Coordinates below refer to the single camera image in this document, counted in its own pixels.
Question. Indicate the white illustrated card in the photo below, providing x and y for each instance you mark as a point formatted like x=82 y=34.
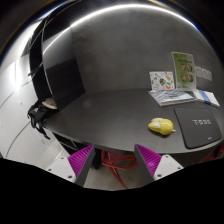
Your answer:
x=162 y=80

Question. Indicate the yellow computer mouse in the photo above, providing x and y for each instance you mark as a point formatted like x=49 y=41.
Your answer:
x=161 y=126

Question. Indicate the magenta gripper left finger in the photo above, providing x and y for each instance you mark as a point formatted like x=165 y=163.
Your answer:
x=81 y=162

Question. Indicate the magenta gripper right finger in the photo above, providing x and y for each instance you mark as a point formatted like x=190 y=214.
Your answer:
x=148 y=162

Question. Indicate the black mouse pad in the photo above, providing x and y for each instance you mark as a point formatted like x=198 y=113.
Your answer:
x=199 y=126

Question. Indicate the white wall socket panel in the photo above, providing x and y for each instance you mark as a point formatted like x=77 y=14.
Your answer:
x=203 y=73

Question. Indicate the white blue booklet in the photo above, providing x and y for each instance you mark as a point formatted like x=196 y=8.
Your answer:
x=206 y=97

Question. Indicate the green upright brochure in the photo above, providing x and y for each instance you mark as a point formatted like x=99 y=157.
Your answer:
x=185 y=71

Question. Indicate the red metal chair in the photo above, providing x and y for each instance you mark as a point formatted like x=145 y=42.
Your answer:
x=117 y=161

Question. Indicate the black shelving cabinet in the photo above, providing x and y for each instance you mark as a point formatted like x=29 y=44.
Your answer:
x=54 y=68

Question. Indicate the striped magazine on table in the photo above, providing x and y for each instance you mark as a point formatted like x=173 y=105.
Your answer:
x=170 y=97

